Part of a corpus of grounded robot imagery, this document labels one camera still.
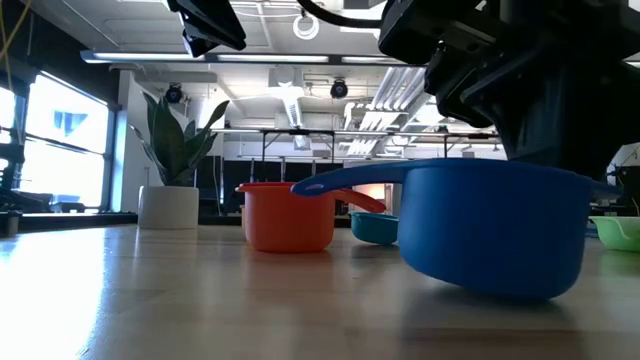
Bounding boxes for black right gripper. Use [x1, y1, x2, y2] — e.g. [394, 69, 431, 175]
[378, 0, 640, 182]

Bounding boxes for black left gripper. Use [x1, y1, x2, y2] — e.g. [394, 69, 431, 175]
[167, 0, 247, 59]

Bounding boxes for green measuring cup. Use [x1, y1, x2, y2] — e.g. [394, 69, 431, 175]
[588, 214, 640, 252]

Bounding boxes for blue measuring cup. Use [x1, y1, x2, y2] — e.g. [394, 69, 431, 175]
[290, 157, 624, 301]

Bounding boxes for large red measuring cup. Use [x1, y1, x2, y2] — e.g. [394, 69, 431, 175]
[234, 181, 387, 254]

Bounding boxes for teal measuring cup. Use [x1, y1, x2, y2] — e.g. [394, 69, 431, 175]
[348, 210, 401, 246]

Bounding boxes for long overhead light bar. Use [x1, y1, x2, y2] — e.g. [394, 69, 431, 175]
[79, 49, 426, 67]

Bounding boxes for green snake plant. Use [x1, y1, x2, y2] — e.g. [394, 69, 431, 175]
[128, 92, 231, 189]

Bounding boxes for black partition panels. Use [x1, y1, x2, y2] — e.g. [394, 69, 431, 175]
[197, 155, 346, 214]

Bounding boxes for white plant pot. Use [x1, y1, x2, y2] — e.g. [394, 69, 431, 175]
[138, 185, 200, 231]

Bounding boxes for black stand by window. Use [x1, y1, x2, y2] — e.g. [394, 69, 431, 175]
[0, 142, 54, 214]

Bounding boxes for small dark pot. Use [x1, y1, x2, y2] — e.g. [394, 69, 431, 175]
[0, 209, 24, 239]

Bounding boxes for white cable coil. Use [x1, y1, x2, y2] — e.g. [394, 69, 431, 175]
[292, 6, 320, 41]

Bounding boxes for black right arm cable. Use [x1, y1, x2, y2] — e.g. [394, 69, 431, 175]
[297, 0, 386, 30]

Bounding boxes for thin yellow cable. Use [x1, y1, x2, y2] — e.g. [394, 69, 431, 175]
[0, 0, 32, 91]

